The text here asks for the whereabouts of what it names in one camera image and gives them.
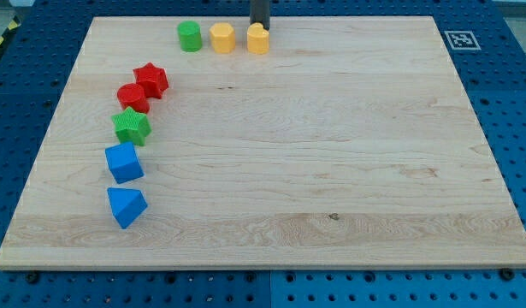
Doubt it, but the green cylinder block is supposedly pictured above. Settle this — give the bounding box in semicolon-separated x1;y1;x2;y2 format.
177;21;203;52

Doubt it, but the white fiducial marker tag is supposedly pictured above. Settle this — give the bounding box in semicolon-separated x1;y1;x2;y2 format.
445;30;481;50

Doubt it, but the blue cube block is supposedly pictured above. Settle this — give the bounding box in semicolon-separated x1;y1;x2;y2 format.
104;141;145;184

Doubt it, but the blue triangle block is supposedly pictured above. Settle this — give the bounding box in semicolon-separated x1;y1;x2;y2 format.
107;187;148;229

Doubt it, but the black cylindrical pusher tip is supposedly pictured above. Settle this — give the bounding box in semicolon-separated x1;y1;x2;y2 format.
250;0;270;30

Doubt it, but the red star block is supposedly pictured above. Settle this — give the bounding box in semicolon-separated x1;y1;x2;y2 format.
133;62;169;99

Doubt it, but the red cylinder block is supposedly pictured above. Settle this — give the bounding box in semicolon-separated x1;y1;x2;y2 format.
116;83;150;114

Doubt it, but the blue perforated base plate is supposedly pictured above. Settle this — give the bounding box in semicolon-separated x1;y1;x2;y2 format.
0;0;526;307

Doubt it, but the yellow heart block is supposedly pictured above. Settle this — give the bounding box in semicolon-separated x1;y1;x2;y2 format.
246;22;269;55

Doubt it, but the wooden board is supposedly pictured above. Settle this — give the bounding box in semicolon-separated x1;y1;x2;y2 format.
0;16;526;271

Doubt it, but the yellow hexagon block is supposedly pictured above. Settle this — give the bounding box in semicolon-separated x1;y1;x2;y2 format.
210;22;236;54

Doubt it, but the green star block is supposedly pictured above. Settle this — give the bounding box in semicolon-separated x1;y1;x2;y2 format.
111;107;151;146

